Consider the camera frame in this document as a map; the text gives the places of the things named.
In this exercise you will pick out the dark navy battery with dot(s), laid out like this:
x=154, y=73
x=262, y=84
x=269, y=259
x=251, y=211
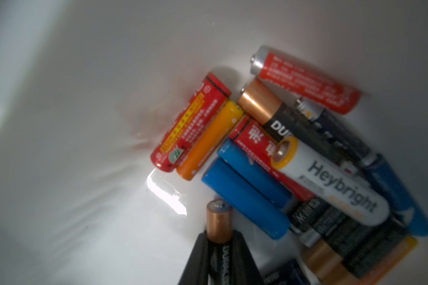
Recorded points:
x=336, y=132

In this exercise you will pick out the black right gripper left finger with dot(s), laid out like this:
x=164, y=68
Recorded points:
x=196, y=271

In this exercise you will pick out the orange yellow battery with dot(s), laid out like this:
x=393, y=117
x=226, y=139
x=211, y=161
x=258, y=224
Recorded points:
x=389, y=262

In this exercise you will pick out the white Heybright battery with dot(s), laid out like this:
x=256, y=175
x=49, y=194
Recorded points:
x=299, y=162

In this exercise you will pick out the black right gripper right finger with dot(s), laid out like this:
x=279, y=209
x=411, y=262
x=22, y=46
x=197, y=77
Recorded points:
x=244, y=268

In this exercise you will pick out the light blue battery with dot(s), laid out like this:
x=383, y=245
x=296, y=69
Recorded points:
x=240, y=194

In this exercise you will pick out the blue Huatai battery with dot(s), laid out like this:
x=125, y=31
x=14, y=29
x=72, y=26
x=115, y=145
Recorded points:
x=386, y=182

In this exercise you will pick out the red yellow label battery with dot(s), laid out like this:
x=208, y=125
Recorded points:
x=206, y=102

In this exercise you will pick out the red Chinese label battery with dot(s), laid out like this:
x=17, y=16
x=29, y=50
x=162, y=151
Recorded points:
x=259, y=145

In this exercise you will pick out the dark blue battery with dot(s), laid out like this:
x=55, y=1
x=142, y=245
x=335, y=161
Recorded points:
x=289, y=273

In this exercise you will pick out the copper black Duracell battery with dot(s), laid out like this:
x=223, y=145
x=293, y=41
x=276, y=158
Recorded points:
x=335, y=245
x=355, y=266
x=220, y=232
x=280, y=120

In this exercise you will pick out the red silver-tip battery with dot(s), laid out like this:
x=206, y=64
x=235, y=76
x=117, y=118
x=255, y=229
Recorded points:
x=295, y=76

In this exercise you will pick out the white plastic storage tray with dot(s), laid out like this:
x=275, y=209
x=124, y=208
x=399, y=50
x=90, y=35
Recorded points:
x=89, y=88

